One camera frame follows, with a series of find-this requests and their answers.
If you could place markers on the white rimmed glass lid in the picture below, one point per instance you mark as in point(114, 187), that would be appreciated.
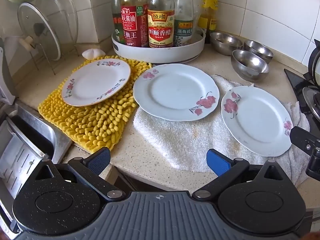
point(37, 27)

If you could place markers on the black gas stove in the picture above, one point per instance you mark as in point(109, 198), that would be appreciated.
point(293, 82)

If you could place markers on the green label clear bottle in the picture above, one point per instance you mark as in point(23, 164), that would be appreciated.
point(183, 30)

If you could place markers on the stainless steel bowl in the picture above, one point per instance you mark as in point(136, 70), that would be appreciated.
point(258, 48)
point(250, 63)
point(226, 42)

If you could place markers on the white towel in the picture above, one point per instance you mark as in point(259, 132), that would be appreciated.
point(175, 140)

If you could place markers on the black pot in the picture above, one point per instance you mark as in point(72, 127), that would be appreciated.
point(311, 62)

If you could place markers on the small white lumpy object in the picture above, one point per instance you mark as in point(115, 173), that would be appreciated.
point(93, 53)

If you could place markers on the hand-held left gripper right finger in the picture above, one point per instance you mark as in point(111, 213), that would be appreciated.
point(217, 161)

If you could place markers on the red label soy sauce bottle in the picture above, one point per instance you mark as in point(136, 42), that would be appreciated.
point(132, 22)

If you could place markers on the yellow chenille mat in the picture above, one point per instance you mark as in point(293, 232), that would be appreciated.
point(100, 125)

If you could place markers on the large red flower plate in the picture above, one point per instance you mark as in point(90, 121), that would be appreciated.
point(175, 92)

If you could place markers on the yellow red label vinegar bottle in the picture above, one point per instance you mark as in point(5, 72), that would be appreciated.
point(161, 27)

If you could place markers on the stainless steel sink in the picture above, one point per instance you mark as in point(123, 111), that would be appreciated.
point(37, 127)

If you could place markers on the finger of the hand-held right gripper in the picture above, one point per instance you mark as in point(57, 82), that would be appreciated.
point(303, 138)

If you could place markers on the oval red flower plate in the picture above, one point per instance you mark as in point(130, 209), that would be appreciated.
point(257, 122)

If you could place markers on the green red label bottle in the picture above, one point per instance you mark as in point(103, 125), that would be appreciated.
point(117, 22)

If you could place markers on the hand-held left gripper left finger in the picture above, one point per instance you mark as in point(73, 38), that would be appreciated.
point(100, 158)

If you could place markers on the white round turntable tray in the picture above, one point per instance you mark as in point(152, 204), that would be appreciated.
point(150, 55)

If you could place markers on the clear glass lid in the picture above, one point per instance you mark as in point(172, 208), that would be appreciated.
point(65, 15)

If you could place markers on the yellow green label bottle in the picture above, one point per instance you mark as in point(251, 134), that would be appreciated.
point(210, 2)

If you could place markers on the steel pot rim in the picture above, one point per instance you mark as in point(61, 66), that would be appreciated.
point(312, 102)

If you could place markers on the small floral rimmed plate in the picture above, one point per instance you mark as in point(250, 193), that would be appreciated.
point(95, 82)

